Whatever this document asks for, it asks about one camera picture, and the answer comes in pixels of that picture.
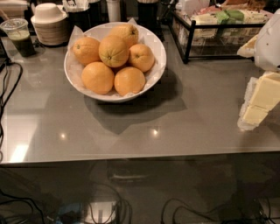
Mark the black holder with packets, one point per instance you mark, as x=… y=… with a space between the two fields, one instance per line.
x=78 y=13

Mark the orange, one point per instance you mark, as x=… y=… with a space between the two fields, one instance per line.
x=86 y=50
x=129 y=80
x=141 y=57
x=98 y=78
x=113 y=51
x=128 y=32

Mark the white paper cup stack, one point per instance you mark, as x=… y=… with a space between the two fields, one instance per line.
x=114 y=11

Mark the white paper bowl liner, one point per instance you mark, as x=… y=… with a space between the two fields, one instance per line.
x=74 y=68

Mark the plastic cup with green drink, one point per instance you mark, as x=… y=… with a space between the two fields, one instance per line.
x=17 y=31

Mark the black wire basket with packets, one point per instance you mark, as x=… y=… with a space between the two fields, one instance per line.
x=205 y=29

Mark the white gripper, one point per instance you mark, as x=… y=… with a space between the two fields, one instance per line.
x=269 y=46

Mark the stack of paper bowls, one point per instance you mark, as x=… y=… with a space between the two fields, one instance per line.
x=51 y=24

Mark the white ceramic bowl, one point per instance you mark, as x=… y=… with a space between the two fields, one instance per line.
x=157 y=46

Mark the black canister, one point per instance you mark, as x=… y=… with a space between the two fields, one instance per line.
x=147 y=13

